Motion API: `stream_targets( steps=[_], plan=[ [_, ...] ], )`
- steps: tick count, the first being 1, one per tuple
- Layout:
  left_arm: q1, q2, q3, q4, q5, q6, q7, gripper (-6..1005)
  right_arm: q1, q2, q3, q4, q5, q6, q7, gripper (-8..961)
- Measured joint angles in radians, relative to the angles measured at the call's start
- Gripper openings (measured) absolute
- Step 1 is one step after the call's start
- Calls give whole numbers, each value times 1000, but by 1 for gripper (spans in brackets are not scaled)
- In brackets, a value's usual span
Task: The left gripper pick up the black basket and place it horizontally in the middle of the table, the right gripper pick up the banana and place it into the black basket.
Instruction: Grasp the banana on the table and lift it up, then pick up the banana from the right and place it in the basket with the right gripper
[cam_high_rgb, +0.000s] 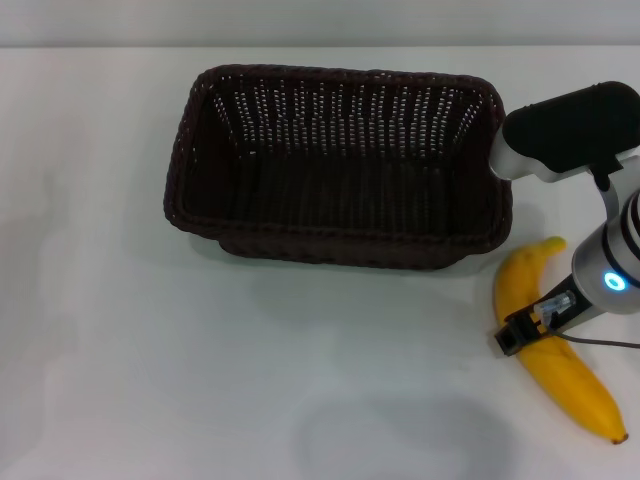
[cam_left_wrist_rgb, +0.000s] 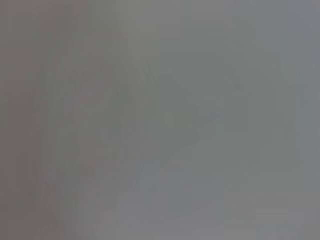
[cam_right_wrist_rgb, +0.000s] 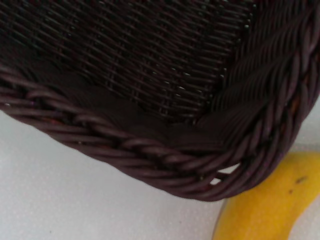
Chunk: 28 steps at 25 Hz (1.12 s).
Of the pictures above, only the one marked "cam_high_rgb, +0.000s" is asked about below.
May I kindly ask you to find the yellow banana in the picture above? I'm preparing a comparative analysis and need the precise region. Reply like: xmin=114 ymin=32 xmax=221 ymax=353
xmin=492 ymin=236 xmax=630 ymax=446

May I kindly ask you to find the dark brown woven basket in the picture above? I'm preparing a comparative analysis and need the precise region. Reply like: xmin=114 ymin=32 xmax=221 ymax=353
xmin=162 ymin=63 xmax=515 ymax=271

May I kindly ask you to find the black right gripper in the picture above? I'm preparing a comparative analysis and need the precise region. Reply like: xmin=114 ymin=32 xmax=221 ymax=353
xmin=493 ymin=273 xmax=600 ymax=358

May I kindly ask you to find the thin grey cable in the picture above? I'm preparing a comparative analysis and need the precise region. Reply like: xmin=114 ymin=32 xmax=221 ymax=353
xmin=543 ymin=313 xmax=640 ymax=349

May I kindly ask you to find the clear plug connector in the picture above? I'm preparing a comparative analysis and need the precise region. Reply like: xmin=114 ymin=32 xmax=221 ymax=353
xmin=537 ymin=291 xmax=577 ymax=321

